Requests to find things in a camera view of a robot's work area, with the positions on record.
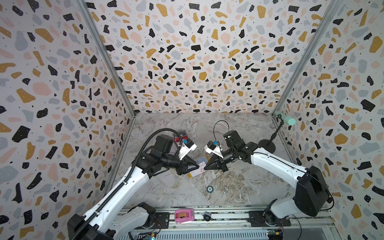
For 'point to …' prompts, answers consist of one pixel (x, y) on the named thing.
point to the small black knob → (207, 217)
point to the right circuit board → (275, 234)
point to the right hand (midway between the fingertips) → (205, 166)
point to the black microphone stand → (268, 145)
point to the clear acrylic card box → (183, 136)
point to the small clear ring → (225, 191)
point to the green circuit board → (152, 237)
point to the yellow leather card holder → (200, 159)
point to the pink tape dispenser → (182, 215)
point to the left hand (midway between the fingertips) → (198, 163)
